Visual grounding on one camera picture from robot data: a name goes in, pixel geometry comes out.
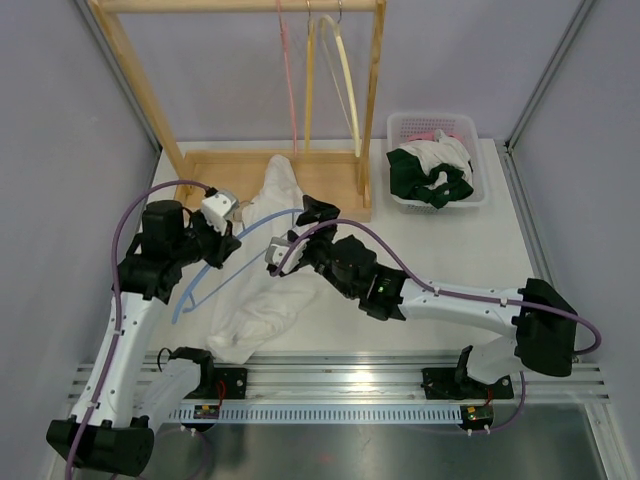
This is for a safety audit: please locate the cream hanger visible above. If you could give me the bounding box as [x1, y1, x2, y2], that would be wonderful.
[318, 14, 362, 158]

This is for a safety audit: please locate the pink t shirt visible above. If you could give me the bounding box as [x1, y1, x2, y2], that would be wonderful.
[407, 131, 463, 142]

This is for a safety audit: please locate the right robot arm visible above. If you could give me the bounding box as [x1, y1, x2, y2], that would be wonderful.
[266, 196, 577, 400]

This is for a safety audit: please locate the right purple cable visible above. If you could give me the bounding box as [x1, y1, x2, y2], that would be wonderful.
[267, 218, 602, 436]

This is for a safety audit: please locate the yellow hanger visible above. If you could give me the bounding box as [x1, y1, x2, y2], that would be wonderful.
[304, 1, 315, 153]

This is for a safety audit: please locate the white slotted cable duct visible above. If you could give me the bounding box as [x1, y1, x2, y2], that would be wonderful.
[168, 403, 462, 425]

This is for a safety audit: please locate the white t shirt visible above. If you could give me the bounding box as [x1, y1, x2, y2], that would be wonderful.
[205, 155, 319, 364]

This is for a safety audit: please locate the right aluminium frame post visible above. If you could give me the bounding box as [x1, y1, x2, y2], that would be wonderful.
[505, 0, 599, 154]

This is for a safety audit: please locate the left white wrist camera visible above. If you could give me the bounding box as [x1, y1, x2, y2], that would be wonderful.
[200, 188, 239, 235]

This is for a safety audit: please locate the blue white hanger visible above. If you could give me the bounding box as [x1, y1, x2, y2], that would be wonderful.
[170, 207, 306, 326]

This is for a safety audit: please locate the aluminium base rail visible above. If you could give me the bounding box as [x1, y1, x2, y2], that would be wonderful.
[243, 351, 611, 404]

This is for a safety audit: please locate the pink hanger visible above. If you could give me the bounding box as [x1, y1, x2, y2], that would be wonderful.
[275, 0, 298, 154]

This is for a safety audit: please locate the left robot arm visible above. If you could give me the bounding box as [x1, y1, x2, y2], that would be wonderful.
[46, 191, 241, 476]

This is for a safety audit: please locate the dark green t shirt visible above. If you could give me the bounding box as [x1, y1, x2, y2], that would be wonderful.
[386, 129, 475, 209]

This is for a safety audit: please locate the white plastic basket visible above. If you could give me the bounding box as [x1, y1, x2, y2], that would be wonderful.
[387, 112, 489, 214]

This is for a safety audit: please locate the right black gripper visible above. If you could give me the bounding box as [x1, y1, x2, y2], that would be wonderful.
[289, 194, 358, 299]

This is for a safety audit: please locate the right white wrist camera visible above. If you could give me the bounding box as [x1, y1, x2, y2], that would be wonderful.
[265, 237, 304, 276]

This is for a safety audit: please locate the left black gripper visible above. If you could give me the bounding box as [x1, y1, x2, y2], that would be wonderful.
[172, 209, 241, 269]

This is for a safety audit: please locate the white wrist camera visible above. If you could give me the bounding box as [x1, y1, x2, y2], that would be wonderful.
[200, 188, 239, 235]
[265, 237, 304, 276]

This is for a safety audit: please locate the aluminium frame post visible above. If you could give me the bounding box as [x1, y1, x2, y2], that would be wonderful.
[71, 0, 162, 156]
[505, 0, 599, 154]

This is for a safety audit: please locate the left aluminium frame post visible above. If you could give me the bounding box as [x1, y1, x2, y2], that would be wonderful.
[71, 0, 162, 156]

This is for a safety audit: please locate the wooden clothes rack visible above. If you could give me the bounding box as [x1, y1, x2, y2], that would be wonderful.
[89, 1, 387, 223]

